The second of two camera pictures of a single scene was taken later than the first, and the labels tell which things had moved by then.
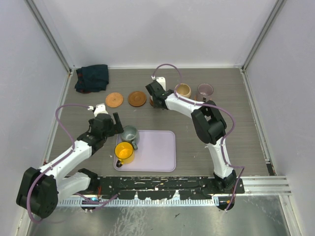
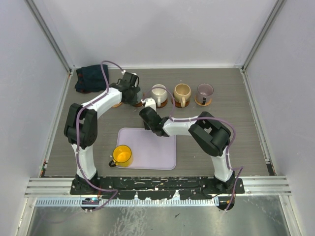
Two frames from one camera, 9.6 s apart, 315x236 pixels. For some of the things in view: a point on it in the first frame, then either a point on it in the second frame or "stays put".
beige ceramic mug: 184,90 stays put
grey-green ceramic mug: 129,134 → 137,98
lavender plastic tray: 156,152 stays put
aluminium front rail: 267,186 stays put
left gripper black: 118,126 → 129,102
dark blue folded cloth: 90,78 stays put
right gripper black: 154,105 → 146,126
